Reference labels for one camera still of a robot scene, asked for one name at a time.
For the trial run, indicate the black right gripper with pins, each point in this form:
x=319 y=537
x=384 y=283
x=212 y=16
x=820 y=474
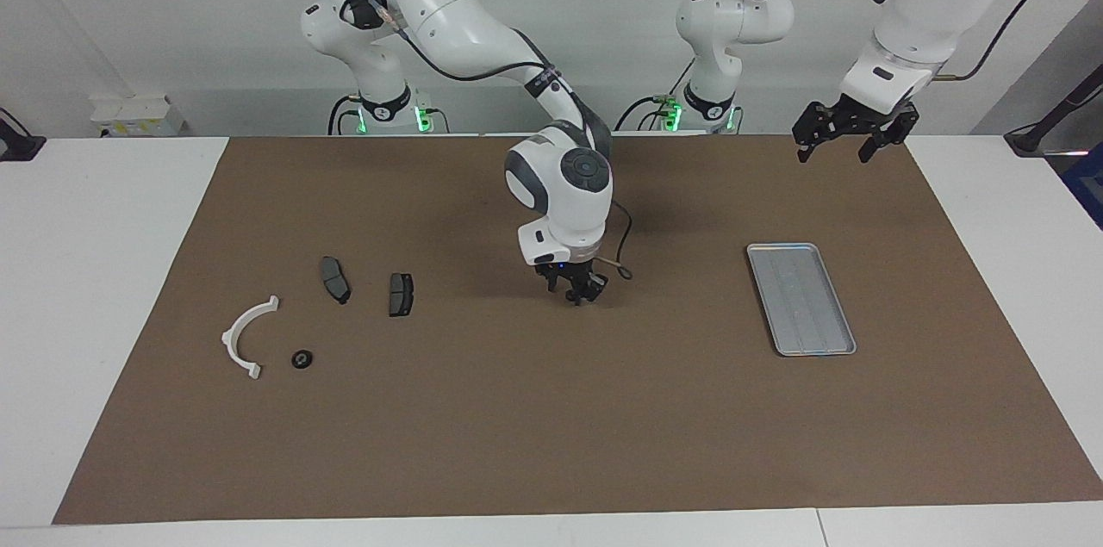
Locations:
x=569 y=271

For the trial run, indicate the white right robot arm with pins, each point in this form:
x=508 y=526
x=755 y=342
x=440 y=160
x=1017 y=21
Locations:
x=457 y=21

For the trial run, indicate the brown table mat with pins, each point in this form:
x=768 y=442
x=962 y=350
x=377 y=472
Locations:
x=551 y=409

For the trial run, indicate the black table clamp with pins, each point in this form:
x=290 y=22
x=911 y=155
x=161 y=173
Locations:
x=17 y=146

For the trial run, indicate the blue bin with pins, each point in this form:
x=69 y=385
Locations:
x=1087 y=189

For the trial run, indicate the dark tapered brake pad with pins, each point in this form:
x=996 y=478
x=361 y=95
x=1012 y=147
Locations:
x=334 y=280

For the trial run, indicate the dark rectangular brake pad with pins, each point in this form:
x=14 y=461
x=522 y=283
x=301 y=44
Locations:
x=401 y=295

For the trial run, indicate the large black bearing gear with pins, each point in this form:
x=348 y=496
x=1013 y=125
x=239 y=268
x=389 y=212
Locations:
x=302 y=359

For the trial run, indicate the white power strip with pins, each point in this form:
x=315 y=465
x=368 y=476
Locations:
x=133 y=116

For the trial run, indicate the silver metal tray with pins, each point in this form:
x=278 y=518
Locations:
x=801 y=299

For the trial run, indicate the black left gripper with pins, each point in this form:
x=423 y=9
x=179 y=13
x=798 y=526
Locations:
x=853 y=123

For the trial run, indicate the white curved plastic bracket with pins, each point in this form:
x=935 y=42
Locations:
x=231 y=344

